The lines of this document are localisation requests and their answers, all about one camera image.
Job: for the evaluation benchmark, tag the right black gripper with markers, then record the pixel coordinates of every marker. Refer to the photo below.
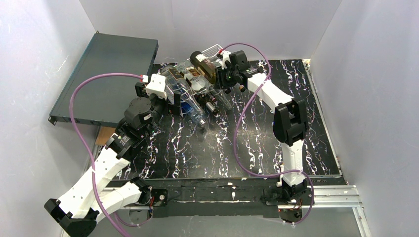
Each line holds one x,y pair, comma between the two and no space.
222,77

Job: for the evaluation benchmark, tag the dark grey flat box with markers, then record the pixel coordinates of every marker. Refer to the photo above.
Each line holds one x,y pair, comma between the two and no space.
103,101

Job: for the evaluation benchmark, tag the olive wine bottle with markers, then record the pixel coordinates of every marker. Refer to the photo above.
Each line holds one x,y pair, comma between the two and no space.
204,66

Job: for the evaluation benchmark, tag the clear square liquor bottle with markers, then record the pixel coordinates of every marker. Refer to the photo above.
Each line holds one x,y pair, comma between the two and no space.
198,83

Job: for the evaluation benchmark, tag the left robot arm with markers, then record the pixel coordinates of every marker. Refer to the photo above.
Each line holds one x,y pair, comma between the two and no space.
81,208

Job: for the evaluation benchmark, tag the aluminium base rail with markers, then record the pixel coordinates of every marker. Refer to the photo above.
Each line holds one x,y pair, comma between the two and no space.
253,201

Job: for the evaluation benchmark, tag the dark green wine bottle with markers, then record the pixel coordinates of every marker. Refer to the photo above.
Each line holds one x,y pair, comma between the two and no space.
208,101

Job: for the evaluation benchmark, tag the blue glass bottle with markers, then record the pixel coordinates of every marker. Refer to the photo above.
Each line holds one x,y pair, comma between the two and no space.
190,106

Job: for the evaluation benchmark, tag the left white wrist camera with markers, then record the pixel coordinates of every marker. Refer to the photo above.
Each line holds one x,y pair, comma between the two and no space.
155,84

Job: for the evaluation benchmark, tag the clear round bottle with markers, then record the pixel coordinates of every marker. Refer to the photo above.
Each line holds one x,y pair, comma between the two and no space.
176,82

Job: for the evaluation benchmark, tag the white wire wine rack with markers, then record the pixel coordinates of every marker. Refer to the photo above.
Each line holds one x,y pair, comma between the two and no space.
211,54

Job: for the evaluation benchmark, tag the brown wooden board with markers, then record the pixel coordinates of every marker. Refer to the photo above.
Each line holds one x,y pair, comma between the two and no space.
104,135

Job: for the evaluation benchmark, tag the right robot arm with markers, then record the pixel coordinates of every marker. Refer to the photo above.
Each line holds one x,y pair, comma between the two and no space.
289,126

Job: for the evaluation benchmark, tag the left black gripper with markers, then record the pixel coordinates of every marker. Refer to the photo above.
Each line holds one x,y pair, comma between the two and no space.
160,100

